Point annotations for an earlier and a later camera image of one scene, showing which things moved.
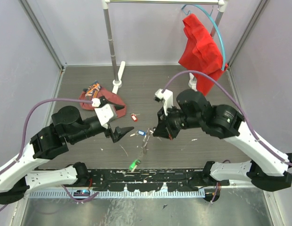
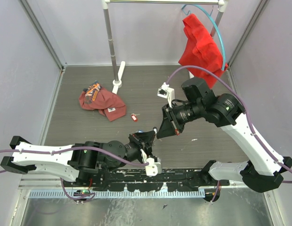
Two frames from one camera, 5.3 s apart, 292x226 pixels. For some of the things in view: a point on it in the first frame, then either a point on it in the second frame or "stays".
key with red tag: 133,117 stays
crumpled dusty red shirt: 95,91 stays
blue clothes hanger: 209,14 stays
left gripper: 120,133 to 143,141
